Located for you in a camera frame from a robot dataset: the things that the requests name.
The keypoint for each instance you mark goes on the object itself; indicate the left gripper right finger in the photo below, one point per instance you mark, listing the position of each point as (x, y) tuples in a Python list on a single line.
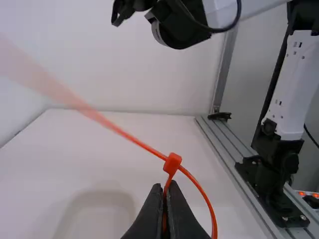
[(179, 219)]

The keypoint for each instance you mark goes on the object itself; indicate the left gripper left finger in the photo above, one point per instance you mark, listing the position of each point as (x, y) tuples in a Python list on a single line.
[(149, 219)]

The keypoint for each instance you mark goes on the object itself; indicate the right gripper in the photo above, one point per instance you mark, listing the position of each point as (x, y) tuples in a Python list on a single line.
[(129, 6)]

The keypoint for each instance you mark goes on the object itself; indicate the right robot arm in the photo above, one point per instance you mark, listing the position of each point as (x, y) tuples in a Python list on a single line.
[(286, 87)]

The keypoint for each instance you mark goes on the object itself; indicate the silver rails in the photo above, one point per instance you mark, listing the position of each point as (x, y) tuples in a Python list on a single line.
[(224, 139)]

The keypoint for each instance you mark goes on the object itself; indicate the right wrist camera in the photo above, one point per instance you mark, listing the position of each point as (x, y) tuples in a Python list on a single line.
[(155, 30)]

